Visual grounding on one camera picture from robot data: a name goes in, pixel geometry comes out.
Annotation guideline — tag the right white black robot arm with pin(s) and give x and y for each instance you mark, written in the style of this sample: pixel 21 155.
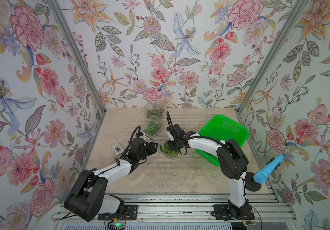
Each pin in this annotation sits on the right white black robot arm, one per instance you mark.
pixel 233 164

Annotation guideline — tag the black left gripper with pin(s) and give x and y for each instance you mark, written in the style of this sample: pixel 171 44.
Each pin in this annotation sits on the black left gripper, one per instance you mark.
pixel 151 148

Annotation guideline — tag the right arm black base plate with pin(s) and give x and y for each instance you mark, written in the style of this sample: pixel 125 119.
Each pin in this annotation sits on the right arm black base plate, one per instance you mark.
pixel 231 212

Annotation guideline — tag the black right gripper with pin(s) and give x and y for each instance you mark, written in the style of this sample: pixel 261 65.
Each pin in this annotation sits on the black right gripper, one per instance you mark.
pixel 171 148

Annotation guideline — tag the aluminium corner post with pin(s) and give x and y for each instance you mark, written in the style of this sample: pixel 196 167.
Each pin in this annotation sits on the aluminium corner post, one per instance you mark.
pixel 293 16
pixel 67 33

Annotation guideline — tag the green plastic mesh basket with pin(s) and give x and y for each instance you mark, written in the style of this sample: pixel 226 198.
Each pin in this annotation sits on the green plastic mesh basket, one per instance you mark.
pixel 219 128

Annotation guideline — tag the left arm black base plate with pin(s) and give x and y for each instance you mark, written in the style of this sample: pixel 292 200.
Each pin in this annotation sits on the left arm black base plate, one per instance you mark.
pixel 126 212

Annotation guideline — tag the black round microphone stand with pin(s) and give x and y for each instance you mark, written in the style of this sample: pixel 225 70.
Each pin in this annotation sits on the black round microphone stand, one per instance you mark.
pixel 250 183

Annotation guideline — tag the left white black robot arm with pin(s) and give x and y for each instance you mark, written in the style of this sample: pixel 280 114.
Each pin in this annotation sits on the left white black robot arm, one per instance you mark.
pixel 88 199

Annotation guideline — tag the clear pepper container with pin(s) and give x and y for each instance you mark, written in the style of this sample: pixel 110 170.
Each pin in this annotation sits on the clear pepper container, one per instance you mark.
pixel 156 111
pixel 169 150
pixel 152 127

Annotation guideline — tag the right aluminium corner post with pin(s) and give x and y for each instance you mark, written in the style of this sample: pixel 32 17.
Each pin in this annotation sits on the right aluminium corner post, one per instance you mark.
pixel 293 16

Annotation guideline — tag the left aluminium corner post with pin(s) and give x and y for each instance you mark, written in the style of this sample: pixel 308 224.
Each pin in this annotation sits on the left aluminium corner post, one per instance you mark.
pixel 67 33

